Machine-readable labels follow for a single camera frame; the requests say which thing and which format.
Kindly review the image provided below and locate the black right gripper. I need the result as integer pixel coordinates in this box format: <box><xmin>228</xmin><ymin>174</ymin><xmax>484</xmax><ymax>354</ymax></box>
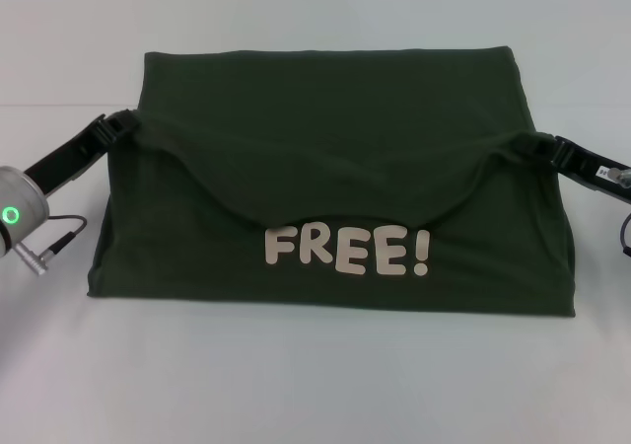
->
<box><xmin>514</xmin><ymin>130</ymin><xmax>631</xmax><ymax>203</ymax></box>

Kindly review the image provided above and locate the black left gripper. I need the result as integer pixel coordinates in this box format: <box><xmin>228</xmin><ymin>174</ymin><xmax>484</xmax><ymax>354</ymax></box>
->
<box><xmin>23</xmin><ymin>109</ymin><xmax>144</xmax><ymax>200</ymax></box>

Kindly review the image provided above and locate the black right cable metal plug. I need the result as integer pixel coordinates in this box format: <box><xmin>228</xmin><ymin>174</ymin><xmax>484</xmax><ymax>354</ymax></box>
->
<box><xmin>608</xmin><ymin>166</ymin><xmax>631</xmax><ymax>259</ymax></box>

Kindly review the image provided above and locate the dark green t-shirt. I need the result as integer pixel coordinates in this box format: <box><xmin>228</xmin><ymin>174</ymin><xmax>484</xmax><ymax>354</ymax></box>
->
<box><xmin>86</xmin><ymin>44</ymin><xmax>578</xmax><ymax>320</ymax></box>

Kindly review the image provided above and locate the black left cable metal plug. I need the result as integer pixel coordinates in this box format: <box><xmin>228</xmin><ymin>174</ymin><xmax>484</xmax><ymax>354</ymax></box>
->
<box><xmin>13</xmin><ymin>213</ymin><xmax>89</xmax><ymax>264</ymax></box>

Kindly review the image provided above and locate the black cable metal plug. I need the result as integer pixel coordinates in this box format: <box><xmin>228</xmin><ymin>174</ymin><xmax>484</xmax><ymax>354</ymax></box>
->
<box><xmin>608</xmin><ymin>166</ymin><xmax>631</xmax><ymax>259</ymax></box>
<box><xmin>13</xmin><ymin>213</ymin><xmax>89</xmax><ymax>264</ymax></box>

